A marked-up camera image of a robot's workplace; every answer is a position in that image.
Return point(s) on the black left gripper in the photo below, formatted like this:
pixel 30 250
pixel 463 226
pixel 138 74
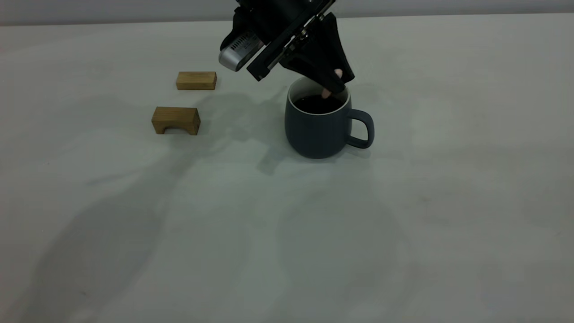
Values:
pixel 287 22

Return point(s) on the dark grey ceramic cup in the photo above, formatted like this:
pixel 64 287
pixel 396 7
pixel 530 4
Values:
pixel 316 134

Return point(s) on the flat wooden block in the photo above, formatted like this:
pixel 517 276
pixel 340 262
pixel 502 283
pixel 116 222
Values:
pixel 196 80

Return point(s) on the arched wooden block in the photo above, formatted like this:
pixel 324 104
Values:
pixel 176 117

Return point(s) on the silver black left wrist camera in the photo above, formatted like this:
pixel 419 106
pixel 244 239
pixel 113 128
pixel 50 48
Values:
pixel 237 51

